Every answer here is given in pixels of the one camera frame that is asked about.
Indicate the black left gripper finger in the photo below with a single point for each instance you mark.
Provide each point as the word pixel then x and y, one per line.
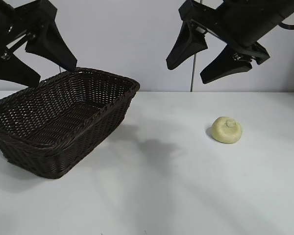
pixel 14 71
pixel 52 46

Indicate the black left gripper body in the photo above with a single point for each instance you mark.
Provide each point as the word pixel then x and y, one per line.
pixel 19 17

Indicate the pale yellow egg yolk pastry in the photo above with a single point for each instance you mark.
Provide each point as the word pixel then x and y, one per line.
pixel 225 132

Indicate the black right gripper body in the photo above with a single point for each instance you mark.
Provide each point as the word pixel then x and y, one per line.
pixel 240 22

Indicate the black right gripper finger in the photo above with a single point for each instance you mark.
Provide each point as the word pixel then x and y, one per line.
pixel 186 49
pixel 225 66

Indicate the dark brown wicker basket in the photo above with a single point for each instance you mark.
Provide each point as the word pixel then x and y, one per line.
pixel 63 117

